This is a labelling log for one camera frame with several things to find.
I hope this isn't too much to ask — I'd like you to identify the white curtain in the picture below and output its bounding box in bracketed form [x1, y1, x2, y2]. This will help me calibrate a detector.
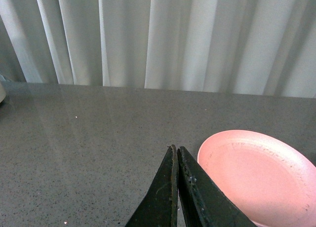
[0, 0, 316, 98]

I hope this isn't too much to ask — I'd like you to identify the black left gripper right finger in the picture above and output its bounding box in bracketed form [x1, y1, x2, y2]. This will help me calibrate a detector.
[177, 147, 255, 227]

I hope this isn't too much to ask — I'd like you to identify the pink plate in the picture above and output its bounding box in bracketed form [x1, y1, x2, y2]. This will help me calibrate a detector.
[197, 130, 316, 227]

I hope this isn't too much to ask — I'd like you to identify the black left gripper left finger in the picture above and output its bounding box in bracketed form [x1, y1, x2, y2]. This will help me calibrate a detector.
[126, 145, 178, 227]

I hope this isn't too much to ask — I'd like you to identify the white object at table edge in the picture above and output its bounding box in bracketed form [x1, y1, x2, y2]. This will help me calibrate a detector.
[0, 75, 6, 103]

